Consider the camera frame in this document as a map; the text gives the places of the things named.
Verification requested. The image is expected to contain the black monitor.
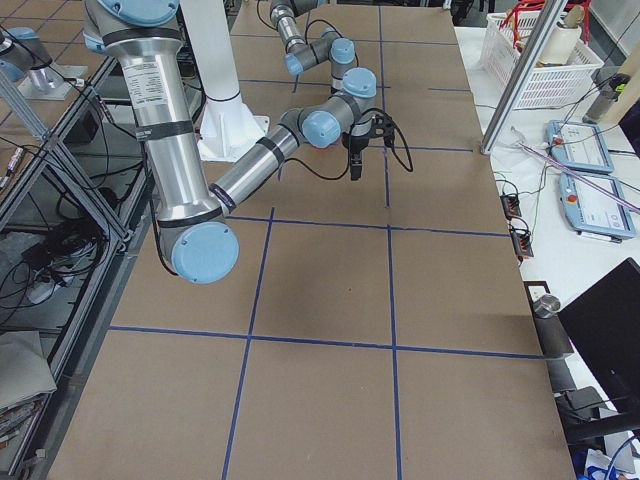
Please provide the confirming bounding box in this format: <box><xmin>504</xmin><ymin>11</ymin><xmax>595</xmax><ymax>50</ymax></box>
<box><xmin>559</xmin><ymin>258</ymin><xmax>639</xmax><ymax>413</ymax></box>

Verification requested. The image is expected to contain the white plastic basket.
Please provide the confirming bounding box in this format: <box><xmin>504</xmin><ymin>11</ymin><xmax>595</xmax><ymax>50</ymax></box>
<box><xmin>480</xmin><ymin>11</ymin><xmax>604</xmax><ymax>110</ymax></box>

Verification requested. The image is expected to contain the teach pendant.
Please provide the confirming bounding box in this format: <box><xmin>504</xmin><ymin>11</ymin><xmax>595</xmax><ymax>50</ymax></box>
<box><xmin>559</xmin><ymin>172</ymin><xmax>636</xmax><ymax>242</ymax></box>
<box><xmin>545</xmin><ymin>120</ymin><xmax>615</xmax><ymax>174</ymax></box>

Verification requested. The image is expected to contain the aluminium frame post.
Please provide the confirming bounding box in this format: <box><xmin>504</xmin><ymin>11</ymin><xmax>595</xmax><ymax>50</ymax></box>
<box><xmin>480</xmin><ymin>0</ymin><xmax>567</xmax><ymax>155</ymax></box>

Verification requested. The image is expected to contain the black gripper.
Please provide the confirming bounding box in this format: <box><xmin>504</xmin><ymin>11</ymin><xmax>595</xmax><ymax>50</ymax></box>
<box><xmin>344</xmin><ymin>113</ymin><xmax>394</xmax><ymax>181</ymax></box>

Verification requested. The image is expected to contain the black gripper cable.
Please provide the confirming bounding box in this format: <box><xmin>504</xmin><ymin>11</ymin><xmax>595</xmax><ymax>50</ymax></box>
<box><xmin>284</xmin><ymin>112</ymin><xmax>415</xmax><ymax>180</ymax></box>

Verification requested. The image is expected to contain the small metal cup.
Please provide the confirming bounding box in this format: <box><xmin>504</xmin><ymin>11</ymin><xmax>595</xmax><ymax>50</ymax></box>
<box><xmin>532</xmin><ymin>293</ymin><xmax>561</xmax><ymax>319</ymax></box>

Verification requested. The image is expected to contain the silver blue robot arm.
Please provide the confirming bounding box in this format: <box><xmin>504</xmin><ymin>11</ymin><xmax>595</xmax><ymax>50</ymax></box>
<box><xmin>84</xmin><ymin>1</ymin><xmax>377</xmax><ymax>284</ymax></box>
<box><xmin>269</xmin><ymin>0</ymin><xmax>358</xmax><ymax>93</ymax></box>

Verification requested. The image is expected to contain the red block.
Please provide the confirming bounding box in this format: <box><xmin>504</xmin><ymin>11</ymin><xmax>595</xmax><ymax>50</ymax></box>
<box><xmin>314</xmin><ymin>142</ymin><xmax>341</xmax><ymax>150</ymax></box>

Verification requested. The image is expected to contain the lower teach pendant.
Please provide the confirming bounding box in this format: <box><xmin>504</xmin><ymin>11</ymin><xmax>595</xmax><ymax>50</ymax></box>
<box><xmin>559</xmin><ymin>172</ymin><xmax>636</xmax><ymax>242</ymax></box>

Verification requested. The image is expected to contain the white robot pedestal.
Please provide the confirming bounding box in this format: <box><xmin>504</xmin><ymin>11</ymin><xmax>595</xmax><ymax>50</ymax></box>
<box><xmin>180</xmin><ymin>0</ymin><xmax>270</xmax><ymax>162</ymax></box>

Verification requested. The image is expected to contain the upper teach pendant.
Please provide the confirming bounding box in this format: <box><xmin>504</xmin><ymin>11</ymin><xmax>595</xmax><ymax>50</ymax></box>
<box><xmin>545</xmin><ymin>120</ymin><xmax>615</xmax><ymax>174</ymax></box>

